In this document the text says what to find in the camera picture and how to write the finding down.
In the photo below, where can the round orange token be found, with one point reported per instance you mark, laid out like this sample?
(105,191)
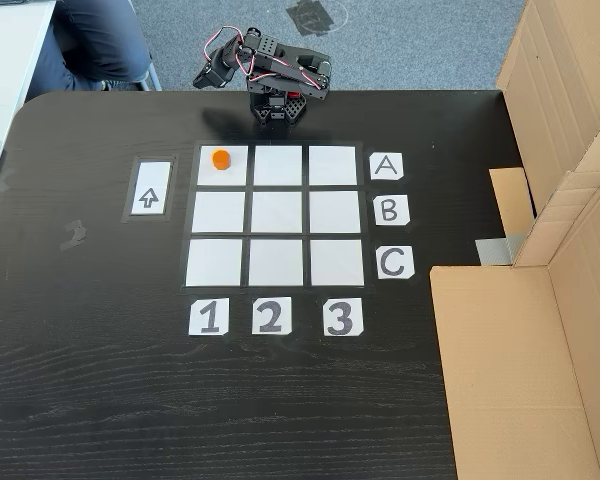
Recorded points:
(220,159)

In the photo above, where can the white three-by-three grid sheet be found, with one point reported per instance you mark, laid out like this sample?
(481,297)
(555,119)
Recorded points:
(277,212)

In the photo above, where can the grey metal leg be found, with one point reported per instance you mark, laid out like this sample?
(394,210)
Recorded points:
(152,75)

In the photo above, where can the red and black clamp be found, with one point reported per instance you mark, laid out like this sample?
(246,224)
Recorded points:
(293,94)

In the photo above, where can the black tape patch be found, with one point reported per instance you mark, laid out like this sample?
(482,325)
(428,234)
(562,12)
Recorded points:
(311,17)

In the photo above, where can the white arrow paper sheet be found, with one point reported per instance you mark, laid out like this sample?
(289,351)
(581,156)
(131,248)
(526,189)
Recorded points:
(150,175)

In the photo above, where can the person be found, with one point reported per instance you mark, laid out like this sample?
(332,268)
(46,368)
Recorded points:
(95,40)

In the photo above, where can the paper sheet letter A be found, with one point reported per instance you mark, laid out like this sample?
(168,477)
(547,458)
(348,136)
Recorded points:
(386,166)

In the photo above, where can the white desk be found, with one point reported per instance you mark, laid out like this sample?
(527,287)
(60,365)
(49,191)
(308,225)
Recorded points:
(5,60)

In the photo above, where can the clear tape scrap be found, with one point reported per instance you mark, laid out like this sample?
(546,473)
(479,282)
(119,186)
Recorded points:
(74,236)

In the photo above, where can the paper sheet letter B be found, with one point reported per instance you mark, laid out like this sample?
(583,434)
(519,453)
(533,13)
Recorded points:
(391,210)

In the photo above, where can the paper sheet number 1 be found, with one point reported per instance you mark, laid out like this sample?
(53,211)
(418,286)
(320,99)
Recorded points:
(208,317)

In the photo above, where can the paper sheet number 2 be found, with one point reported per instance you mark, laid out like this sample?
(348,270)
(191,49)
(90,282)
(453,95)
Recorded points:
(271,315)

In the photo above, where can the paper sheet letter C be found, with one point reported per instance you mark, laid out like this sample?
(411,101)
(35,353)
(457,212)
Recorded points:
(395,262)

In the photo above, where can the paper sheet number 3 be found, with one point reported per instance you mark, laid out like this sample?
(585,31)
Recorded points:
(343,317)

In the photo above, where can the large brown cardboard screen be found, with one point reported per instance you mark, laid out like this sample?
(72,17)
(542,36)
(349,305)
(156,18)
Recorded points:
(505,375)

